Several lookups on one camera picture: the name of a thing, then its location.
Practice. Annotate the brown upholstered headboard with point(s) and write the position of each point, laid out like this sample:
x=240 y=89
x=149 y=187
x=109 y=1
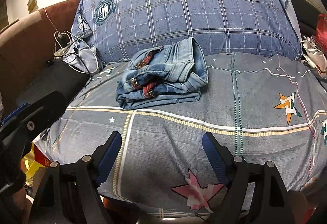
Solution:
x=26 y=46

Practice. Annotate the grey star-patterned bed sheet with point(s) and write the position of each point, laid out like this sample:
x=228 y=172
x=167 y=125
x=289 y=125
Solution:
x=260 y=108

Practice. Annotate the red and white clothes pile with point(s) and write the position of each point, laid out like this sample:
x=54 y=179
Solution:
x=314 y=47

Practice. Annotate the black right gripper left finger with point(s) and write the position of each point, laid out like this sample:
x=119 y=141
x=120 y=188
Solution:
x=68 y=193

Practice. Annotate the light blue denim pants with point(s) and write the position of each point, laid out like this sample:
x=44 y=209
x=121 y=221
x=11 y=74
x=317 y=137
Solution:
x=163 y=75

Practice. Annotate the small blue-grey pillow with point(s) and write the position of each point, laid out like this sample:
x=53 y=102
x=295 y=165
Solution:
x=83 y=58

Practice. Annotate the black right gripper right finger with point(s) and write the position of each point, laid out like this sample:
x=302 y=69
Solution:
x=255 y=193

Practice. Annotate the yellow and red bag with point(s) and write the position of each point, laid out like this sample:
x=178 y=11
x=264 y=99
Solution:
x=31 y=162

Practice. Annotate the blue plaid pillow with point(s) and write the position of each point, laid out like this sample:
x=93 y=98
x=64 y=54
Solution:
x=120 y=28

